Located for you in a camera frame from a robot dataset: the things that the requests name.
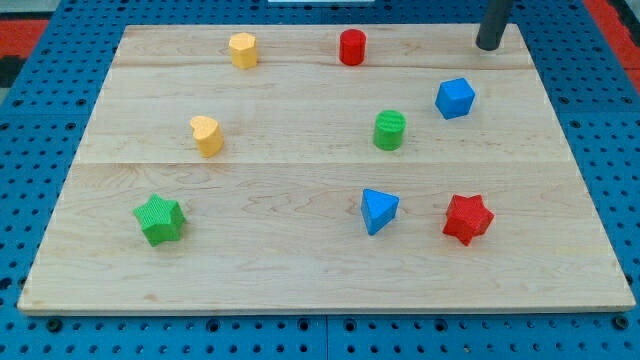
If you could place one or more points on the blue triangle block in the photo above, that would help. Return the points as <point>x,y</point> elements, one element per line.
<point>378,209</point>

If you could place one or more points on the green cylinder block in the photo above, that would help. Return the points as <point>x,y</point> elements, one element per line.
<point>389,130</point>

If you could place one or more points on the light wooden board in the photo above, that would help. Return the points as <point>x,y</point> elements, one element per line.
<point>273,221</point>

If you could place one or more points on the yellow heart block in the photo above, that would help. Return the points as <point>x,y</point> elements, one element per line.
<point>207,135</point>

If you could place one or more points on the red cylinder block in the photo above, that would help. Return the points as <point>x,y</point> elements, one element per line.
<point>352,47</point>

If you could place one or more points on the red star block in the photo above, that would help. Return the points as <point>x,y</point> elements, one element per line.
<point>467,217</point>

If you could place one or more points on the yellow hexagon block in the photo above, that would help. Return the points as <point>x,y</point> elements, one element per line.
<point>243,50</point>

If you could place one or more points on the blue cube block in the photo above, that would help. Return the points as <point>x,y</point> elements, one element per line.
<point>454,98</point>

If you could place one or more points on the green star block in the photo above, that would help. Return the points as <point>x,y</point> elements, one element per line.
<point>160,220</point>

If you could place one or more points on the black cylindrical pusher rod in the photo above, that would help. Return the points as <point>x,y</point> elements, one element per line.
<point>493,24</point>

